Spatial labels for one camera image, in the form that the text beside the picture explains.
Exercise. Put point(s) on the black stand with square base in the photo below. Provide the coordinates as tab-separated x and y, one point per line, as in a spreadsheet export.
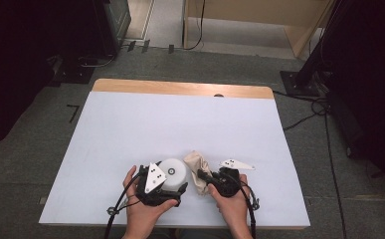
299	83

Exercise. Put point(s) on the black cabinet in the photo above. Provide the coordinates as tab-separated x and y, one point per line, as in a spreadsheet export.
112	26

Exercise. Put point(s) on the dark curtain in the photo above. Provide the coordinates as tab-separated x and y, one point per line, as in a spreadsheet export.
372	83
21	66

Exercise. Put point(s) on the person's right hand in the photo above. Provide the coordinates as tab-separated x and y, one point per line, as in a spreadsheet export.
233	212

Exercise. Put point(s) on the white table cover sheet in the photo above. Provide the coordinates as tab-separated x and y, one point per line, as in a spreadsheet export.
186	116

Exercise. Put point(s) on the light wooden shelf unit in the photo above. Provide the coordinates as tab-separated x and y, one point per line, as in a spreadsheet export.
246	10

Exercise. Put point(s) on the white cylinder speaker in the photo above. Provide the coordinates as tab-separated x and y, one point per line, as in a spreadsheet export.
175	176

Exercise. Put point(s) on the flat black stand base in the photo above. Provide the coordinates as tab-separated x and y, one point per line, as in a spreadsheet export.
75	74

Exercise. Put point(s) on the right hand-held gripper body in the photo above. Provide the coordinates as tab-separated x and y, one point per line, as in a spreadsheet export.
228	184

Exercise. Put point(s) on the beige quilted cloth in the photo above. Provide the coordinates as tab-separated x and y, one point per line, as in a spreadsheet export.
195	162

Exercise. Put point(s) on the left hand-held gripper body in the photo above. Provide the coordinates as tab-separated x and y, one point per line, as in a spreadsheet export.
153	177

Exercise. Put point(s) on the person's left hand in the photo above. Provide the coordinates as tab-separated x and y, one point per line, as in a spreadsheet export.
143	219

